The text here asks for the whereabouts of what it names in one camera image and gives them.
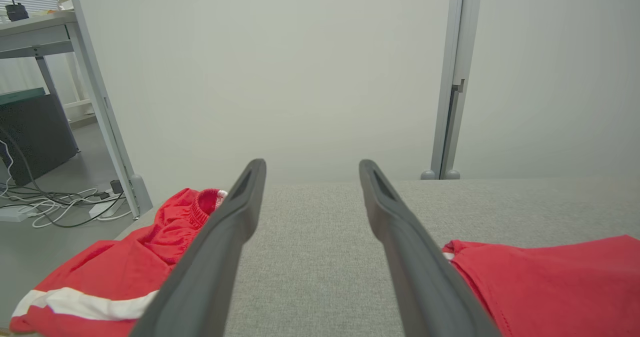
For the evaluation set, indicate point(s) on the black box under desk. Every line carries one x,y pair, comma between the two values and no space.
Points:
35,137

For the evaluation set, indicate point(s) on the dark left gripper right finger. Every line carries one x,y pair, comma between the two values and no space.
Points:
420,277

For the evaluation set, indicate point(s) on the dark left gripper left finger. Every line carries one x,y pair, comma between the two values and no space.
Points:
210,267

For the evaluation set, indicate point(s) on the grey partition post single foot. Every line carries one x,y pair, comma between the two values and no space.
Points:
105,102

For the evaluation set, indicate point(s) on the grey partition post double foot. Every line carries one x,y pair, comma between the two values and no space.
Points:
457,52

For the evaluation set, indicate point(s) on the white power strip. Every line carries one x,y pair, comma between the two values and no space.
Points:
15,214

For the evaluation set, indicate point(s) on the red jersey with number print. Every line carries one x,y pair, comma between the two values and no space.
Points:
550,287

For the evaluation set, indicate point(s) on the small black desk device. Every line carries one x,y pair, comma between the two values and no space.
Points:
17,13

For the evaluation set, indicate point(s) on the red shorts with white stripe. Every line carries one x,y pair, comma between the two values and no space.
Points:
110,267

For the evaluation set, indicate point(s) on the black power adapter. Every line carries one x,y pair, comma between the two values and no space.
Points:
116,186

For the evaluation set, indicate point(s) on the grey desk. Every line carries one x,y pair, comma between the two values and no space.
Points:
35,34

